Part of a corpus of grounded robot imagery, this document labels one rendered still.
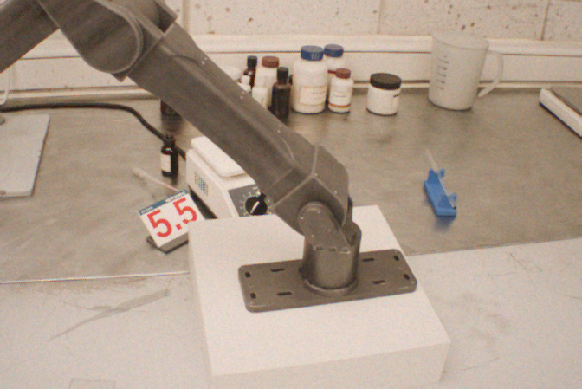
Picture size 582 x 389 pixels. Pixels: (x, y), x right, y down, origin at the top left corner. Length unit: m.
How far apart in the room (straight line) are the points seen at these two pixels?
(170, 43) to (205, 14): 0.82
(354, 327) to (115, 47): 0.38
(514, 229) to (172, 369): 0.59
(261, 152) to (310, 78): 0.69
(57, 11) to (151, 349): 0.39
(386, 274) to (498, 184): 0.47
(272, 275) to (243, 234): 0.10
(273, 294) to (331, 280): 0.07
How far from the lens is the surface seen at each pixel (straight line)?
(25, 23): 0.66
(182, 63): 0.62
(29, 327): 0.82
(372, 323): 0.72
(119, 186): 1.08
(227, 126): 0.64
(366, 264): 0.78
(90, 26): 0.61
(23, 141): 1.24
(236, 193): 0.93
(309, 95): 1.34
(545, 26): 1.75
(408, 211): 1.05
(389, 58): 1.52
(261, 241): 0.82
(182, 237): 0.94
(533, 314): 0.91
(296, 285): 0.74
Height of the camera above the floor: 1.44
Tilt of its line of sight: 28 degrees down
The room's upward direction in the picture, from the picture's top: 4 degrees clockwise
